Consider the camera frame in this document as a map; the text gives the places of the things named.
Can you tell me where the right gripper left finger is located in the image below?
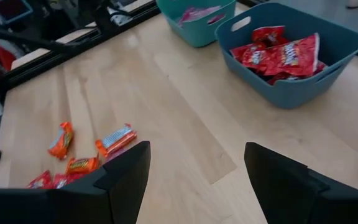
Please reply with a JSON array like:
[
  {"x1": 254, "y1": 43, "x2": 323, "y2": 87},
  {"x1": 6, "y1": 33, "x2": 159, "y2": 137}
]
[{"x1": 93, "y1": 141, "x2": 151, "y2": 224}]

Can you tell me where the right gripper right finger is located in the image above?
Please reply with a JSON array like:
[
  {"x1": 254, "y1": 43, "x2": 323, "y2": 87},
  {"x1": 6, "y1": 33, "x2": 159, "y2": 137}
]
[{"x1": 244, "y1": 142, "x2": 329, "y2": 224}]

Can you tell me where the orange Reese's candy pack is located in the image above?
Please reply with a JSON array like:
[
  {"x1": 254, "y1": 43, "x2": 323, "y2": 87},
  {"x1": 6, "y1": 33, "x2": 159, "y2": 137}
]
[
  {"x1": 65, "y1": 156, "x2": 101, "y2": 175},
  {"x1": 94, "y1": 123, "x2": 138, "y2": 158},
  {"x1": 47, "y1": 121, "x2": 75, "y2": 161}
]

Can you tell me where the blue plastic bin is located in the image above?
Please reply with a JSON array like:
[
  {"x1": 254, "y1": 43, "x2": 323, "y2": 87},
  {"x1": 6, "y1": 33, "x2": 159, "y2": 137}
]
[{"x1": 214, "y1": 2, "x2": 358, "y2": 110}]

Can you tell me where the teal green plastic bin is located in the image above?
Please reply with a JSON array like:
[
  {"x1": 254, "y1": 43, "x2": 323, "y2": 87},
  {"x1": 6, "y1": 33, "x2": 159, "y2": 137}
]
[{"x1": 155, "y1": 0, "x2": 237, "y2": 49}]

